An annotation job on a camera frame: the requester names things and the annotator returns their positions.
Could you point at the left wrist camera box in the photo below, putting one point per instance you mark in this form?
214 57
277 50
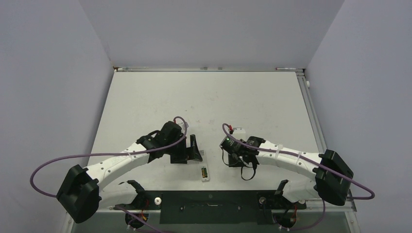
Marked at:
184 125

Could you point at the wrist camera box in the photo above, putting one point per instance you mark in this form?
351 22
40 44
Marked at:
238 133
184 125

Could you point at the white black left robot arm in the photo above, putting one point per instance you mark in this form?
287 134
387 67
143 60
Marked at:
85 190

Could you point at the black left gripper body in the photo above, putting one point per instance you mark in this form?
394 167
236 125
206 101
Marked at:
180 148

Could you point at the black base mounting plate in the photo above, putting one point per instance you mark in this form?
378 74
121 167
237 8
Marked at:
214 207

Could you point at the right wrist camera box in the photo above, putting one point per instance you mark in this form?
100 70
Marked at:
238 133

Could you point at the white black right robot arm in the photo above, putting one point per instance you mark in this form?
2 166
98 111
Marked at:
323 171

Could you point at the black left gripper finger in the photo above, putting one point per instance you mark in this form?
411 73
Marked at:
194 153
181 158

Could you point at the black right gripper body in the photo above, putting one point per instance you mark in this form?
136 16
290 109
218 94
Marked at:
234 161

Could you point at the white remote control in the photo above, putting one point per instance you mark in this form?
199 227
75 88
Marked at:
204 164

